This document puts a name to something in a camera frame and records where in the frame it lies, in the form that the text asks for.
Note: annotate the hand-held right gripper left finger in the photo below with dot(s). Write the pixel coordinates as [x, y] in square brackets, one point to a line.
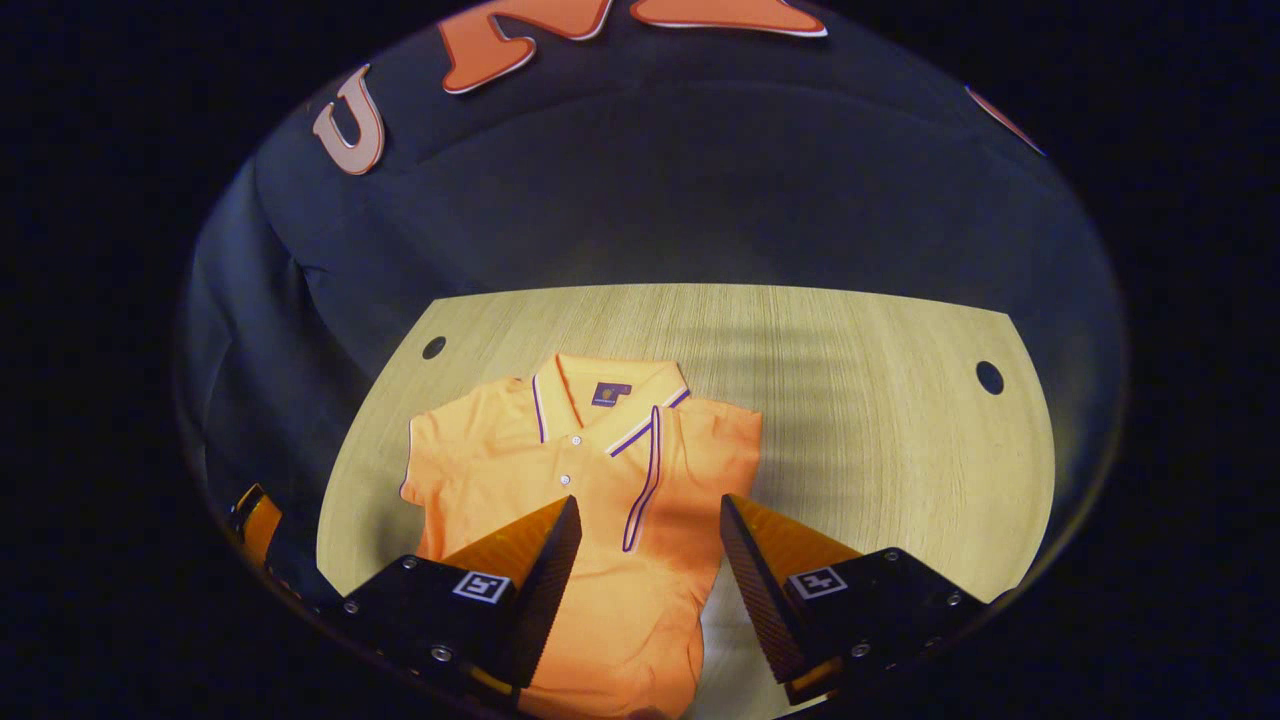
[545, 590]

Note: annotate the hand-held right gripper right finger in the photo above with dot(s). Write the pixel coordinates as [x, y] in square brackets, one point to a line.
[765, 600]

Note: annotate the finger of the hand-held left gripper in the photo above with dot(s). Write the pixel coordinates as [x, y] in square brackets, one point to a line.
[262, 525]

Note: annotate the orange polo T-shirt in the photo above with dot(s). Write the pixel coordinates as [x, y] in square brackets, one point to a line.
[640, 600]

